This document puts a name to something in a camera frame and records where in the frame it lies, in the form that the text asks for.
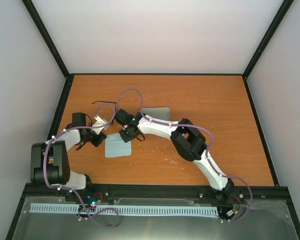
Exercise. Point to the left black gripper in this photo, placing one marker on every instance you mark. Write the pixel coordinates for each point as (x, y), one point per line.
(101, 137)

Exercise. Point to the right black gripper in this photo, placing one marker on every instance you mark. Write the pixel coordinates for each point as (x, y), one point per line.
(125, 138)

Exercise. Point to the light blue cleaning cloth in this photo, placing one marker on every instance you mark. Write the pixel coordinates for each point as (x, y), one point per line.
(116, 147)

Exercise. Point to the pink glasses case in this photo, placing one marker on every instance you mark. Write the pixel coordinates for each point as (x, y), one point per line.
(162, 113)

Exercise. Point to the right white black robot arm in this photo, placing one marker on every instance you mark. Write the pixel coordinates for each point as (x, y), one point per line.
(188, 141)

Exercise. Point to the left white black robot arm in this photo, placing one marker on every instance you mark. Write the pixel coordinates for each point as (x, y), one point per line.
(49, 162)

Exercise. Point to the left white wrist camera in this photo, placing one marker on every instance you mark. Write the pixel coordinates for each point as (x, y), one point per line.
(99, 125)

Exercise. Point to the black thin-frame sunglasses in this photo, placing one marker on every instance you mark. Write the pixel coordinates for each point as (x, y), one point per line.
(112, 104)

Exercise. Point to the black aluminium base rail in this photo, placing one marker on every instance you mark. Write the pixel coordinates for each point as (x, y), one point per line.
(198, 194)

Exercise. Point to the light blue slotted cable duct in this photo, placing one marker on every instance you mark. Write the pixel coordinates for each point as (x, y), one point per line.
(130, 210)

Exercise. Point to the left black frame post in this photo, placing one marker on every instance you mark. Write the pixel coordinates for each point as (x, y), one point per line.
(37, 20)

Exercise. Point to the black frame post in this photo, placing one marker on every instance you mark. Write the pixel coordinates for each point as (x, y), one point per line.
(271, 30)
(37, 20)

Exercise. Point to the right black frame post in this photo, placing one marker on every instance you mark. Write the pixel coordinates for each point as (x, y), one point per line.
(271, 30)

